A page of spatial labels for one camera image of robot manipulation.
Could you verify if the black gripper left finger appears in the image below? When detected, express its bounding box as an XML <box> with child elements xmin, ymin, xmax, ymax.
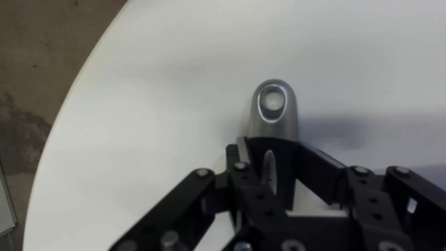
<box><xmin>110</xmin><ymin>136</ymin><xmax>287</xmax><ymax>251</ymax></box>

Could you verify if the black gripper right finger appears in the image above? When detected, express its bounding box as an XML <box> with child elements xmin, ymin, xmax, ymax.
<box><xmin>297</xmin><ymin>141</ymin><xmax>446</xmax><ymax>251</ymax></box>

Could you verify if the black spoon with silver end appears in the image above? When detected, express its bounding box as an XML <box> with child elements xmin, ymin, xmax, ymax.
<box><xmin>244</xmin><ymin>78</ymin><xmax>300</xmax><ymax>210</ymax></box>

